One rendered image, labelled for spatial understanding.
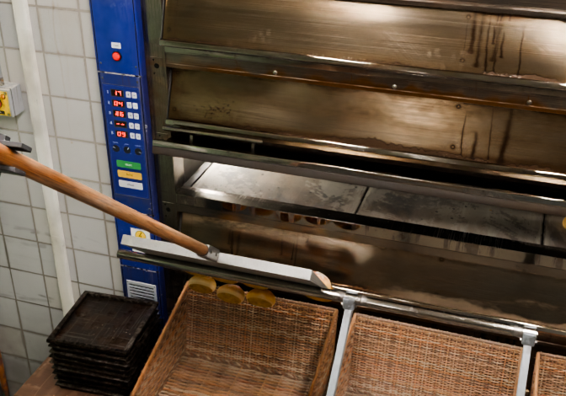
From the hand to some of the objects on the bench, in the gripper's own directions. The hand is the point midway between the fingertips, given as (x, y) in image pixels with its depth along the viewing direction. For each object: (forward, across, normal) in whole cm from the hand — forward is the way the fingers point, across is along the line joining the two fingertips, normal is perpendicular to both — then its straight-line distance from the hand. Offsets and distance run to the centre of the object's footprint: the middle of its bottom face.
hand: (3, 157), depth 120 cm
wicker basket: (-1, +41, -163) cm, 168 cm away
